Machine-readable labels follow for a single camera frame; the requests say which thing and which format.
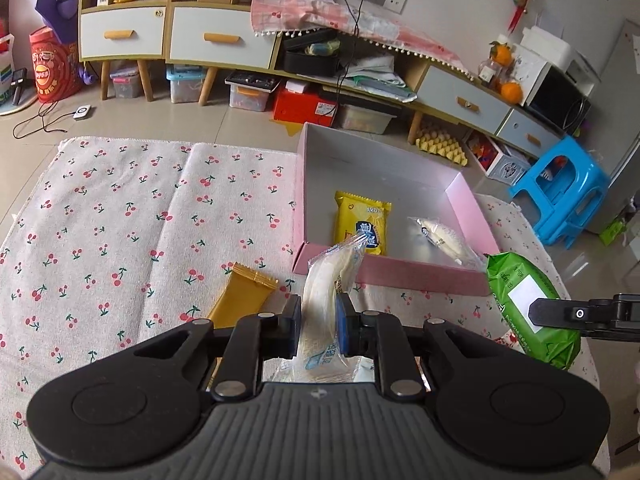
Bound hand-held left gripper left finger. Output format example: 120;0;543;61
142;296;304;403

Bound pink cardboard box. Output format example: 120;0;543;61
291;122;502;297

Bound white bin black top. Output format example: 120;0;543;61
225;71;280;112

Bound cherry print cloth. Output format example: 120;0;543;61
0;135;613;480

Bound red cardboard box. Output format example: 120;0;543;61
272;85;337;128

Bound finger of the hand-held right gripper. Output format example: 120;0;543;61
529;294;640;337

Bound clear packet white rice crackers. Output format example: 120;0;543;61
270;232;377;385

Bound white printed toy crate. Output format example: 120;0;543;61
467;132;531;181

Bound clear packet white pastry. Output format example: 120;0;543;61
406;215;485;268

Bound tall wooden cabinet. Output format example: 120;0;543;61
77;0;282;106

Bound green snack packet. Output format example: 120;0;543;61
485;252;582;371

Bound red printed bag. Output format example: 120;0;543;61
29;27;83;103

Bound white drawer orange handle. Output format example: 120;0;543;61
419;65;512;126
497;109;563;156
80;6;166;61
170;5;278;68

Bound pink cherry tablecloth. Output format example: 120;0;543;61
250;0;461;63

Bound stack of papers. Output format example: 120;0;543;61
342;55;418;101

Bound clear bin blue lid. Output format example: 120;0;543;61
166;65;207;105

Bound blue plastic stool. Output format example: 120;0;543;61
509;135;612;251

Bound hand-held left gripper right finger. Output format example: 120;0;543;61
336;292;495;397

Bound yellow egg tray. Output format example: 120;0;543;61
416;127;468;167

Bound grey refrigerator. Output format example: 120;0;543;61
582;20;640;236

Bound low wooden cabinet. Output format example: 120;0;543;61
272;25;571;161

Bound golden wafer packet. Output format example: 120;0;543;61
206;261;279;333

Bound white foam boxes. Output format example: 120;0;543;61
520;25;601;81

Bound small clear storage bin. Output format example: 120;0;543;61
110;69;142;100

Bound black storage box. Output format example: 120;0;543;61
282;27;343;78

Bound black floor cable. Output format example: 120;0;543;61
12;100;76;140

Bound yellow snack packet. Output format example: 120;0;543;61
332;190;392;257

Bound clear bin yellow contents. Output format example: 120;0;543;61
334;102;401;135

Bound black microwave oven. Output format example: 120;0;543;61
522;65;592;136

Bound black hanging cable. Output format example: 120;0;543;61
335;0;362;111

